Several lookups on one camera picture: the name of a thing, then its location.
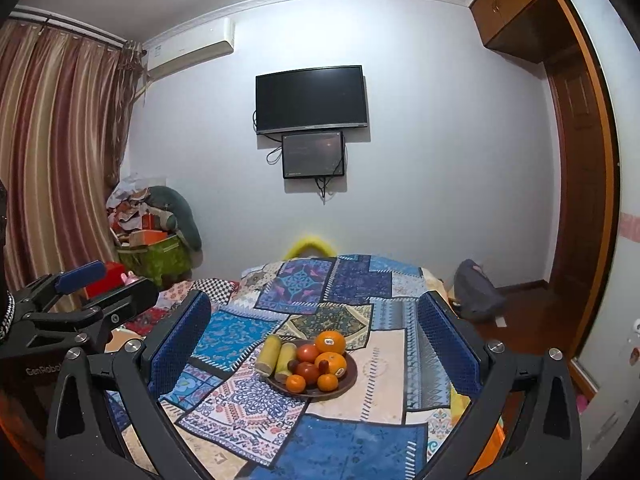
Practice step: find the dark purple plate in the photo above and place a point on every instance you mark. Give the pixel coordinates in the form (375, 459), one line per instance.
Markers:
(350, 375)

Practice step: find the patchwork printed blanket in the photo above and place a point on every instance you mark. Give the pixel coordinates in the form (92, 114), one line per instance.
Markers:
(350, 440)

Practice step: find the grey bag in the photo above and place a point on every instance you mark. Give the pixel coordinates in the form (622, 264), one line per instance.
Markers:
(477, 290)

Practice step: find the yellow plush object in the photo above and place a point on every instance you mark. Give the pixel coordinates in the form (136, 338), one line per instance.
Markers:
(310, 245)

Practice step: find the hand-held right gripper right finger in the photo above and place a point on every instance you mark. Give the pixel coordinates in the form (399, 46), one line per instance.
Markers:
(445, 345)

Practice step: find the green storage box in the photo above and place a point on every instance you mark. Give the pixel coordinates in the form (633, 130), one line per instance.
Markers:
(160, 260)

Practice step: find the yellow corn piece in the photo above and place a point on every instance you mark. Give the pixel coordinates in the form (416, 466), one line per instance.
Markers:
(285, 360)
(267, 355)

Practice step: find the small tangerine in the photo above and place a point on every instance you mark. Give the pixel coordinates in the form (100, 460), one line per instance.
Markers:
(328, 383)
(295, 384)

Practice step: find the pink toy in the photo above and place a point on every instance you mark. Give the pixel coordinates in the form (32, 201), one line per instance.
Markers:
(131, 278)

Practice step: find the brown wooden door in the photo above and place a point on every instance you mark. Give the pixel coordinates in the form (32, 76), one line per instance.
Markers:
(570, 160)

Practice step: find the large orange with sticker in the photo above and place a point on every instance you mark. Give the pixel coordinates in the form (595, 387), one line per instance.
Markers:
(332, 347)
(330, 362)

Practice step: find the dark green plush toy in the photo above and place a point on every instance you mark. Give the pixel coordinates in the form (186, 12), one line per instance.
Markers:
(185, 220)

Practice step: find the wooden upper cabinet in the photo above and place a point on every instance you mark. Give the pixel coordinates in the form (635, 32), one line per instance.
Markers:
(520, 5)

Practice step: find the white air conditioner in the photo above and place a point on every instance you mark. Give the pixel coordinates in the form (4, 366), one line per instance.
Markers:
(190, 47)

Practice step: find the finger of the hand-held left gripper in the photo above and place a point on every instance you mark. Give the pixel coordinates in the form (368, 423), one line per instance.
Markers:
(80, 276)
(120, 297)

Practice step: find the black wall television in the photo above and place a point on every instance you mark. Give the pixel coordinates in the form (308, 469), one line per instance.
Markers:
(312, 100)

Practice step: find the yellow orange bedsheet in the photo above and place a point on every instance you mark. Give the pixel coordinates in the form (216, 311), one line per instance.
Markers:
(492, 440)

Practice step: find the white wardrobe door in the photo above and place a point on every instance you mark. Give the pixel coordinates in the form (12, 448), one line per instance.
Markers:
(625, 135)

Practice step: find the small black monitor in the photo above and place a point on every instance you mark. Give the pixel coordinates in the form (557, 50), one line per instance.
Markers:
(313, 155)

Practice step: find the white curtain track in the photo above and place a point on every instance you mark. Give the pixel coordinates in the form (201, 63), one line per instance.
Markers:
(70, 22)

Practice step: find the white wall socket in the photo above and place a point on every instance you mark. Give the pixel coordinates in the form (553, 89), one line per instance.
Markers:
(636, 326)

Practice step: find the red box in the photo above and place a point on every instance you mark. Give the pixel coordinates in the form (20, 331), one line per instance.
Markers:
(112, 277)

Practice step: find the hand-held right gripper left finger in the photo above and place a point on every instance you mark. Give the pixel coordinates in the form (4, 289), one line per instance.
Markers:
(180, 345)

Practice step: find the red tomato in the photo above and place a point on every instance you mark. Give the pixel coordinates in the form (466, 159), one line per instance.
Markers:
(306, 372)
(307, 352)

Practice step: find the striped brown curtain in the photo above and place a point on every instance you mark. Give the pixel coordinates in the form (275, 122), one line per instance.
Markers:
(60, 160)

